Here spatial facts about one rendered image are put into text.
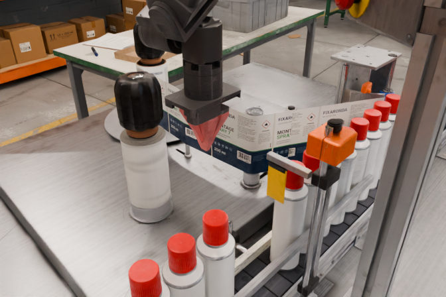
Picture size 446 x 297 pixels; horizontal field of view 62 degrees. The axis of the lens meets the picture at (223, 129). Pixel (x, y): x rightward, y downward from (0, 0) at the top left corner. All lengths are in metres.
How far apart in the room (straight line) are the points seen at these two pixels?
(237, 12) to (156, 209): 1.83
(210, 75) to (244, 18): 1.91
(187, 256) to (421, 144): 0.30
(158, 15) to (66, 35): 4.08
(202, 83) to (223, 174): 0.42
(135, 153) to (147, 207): 0.12
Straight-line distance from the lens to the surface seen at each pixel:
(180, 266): 0.46
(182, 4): 0.44
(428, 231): 0.94
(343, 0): 0.54
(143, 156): 0.69
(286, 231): 0.63
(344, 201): 0.73
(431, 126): 0.48
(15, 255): 0.89
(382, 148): 0.86
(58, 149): 1.09
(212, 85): 0.53
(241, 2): 2.41
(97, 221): 0.82
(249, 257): 0.67
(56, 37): 4.47
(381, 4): 0.51
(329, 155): 0.44
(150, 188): 0.74
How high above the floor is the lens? 1.41
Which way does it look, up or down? 29 degrees down
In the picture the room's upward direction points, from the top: straight up
